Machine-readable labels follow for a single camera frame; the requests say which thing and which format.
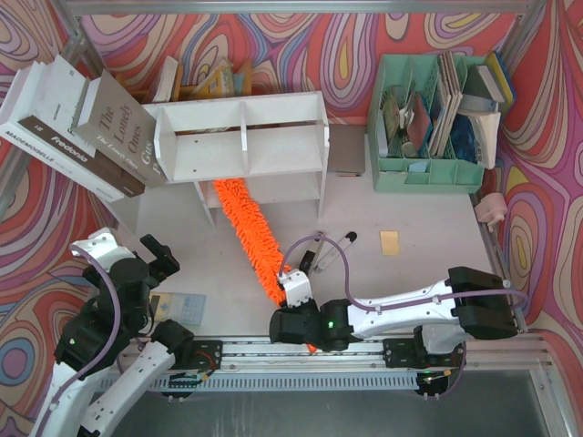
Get grey book The Lonely Ones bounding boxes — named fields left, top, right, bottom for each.
left=73, top=71, right=167, bottom=188

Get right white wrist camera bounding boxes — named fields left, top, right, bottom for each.
left=278, top=269, right=313, bottom=308

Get pink piggy figurine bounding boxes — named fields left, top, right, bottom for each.
left=474, top=192, right=507, bottom=232

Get black white stapler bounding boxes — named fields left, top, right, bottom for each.
left=299, top=230, right=326, bottom=277

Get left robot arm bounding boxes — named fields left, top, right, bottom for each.
left=32, top=228, right=194, bottom=436

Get yellow sticky note pad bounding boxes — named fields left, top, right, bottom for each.
left=380, top=230, right=400, bottom=256

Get brown book Fredonia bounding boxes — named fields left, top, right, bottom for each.
left=19, top=116, right=145, bottom=198

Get white book Mademoiselle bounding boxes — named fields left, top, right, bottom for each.
left=1, top=56, right=127, bottom=201

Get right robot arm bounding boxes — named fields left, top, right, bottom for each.
left=269, top=267, right=518, bottom=368

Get wooden rack with books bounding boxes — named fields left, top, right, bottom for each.
left=143, top=56, right=252, bottom=103

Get mint green desk organizer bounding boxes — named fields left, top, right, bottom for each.
left=367, top=52, right=484, bottom=194

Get grey notebook with pencil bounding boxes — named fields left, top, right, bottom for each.
left=327, top=125, right=365, bottom=176

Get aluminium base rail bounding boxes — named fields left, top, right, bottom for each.
left=54, top=335, right=555, bottom=397

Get white wooden bookshelf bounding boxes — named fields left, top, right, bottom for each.
left=144, top=91, right=330, bottom=222

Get white paperback book stack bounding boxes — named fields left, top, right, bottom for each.
left=451, top=108, right=501, bottom=169

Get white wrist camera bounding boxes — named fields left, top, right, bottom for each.
left=278, top=269, right=313, bottom=308
left=69, top=228, right=136, bottom=271

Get orange microfiber duster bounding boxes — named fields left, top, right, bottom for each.
left=212, top=177, right=320, bottom=354

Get white marker black cap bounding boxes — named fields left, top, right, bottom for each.
left=314, top=230, right=358, bottom=274

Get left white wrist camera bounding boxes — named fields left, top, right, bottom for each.
left=69, top=228, right=136, bottom=271

